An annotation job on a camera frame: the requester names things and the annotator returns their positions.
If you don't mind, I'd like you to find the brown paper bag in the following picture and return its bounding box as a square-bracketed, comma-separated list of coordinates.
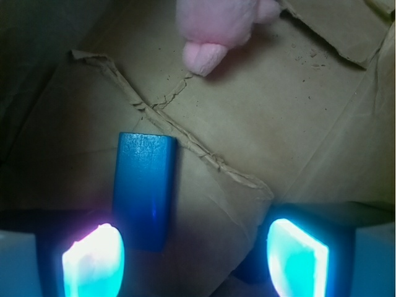
[1, 1, 395, 296]

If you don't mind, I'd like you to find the pink plush bunny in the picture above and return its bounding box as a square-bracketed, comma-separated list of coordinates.
[176, 0, 282, 77]

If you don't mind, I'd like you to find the blue wooden block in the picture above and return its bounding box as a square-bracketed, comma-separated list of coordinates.
[113, 132, 178, 252]

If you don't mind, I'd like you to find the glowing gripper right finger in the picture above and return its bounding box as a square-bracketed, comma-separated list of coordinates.
[261, 205, 355, 296]

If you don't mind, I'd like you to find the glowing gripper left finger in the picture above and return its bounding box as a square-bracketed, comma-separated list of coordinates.
[37, 216, 125, 296]

